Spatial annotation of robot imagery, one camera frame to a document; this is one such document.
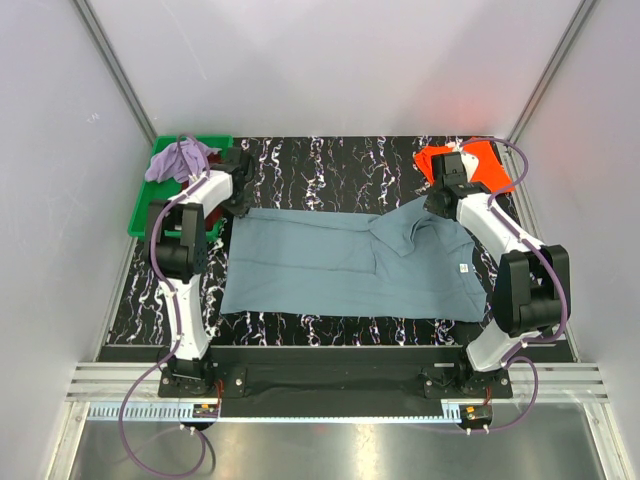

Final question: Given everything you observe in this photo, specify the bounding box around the grey blue t shirt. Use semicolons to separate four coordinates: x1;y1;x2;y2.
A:
220;198;486;323

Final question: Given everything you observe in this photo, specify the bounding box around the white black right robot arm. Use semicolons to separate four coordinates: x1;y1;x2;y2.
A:
425;151;570;397

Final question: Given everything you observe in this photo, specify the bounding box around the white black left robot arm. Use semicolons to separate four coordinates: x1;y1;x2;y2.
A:
145;147;255;397

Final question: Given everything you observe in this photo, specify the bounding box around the dark red t shirt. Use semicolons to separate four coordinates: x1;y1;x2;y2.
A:
207;150;224;166

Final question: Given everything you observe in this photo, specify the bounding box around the folded orange t shirt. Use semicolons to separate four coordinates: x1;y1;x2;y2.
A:
414;140;514;193

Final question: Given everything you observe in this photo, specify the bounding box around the lilac t shirt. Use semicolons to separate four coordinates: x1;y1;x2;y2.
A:
144;136;221;183

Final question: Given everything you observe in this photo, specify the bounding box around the green plastic bin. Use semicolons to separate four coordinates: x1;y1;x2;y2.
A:
128;135;234;242

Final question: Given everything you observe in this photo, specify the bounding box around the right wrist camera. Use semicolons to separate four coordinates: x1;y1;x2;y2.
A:
459;150;480;183

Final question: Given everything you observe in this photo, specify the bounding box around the left corner frame post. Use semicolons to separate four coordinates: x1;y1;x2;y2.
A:
70;0;157;145

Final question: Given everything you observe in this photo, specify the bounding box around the corner frame post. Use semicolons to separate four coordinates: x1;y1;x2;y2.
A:
507;0;600;143
70;0;157;145

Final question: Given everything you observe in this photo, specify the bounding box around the right corner frame post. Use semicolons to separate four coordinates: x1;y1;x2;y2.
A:
507;0;600;143

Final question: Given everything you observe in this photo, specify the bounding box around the aluminium frame rail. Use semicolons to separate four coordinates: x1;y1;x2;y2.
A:
65;361;608;407

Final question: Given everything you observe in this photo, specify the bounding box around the white slotted cable duct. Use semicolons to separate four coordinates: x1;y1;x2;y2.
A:
88;401;461;425

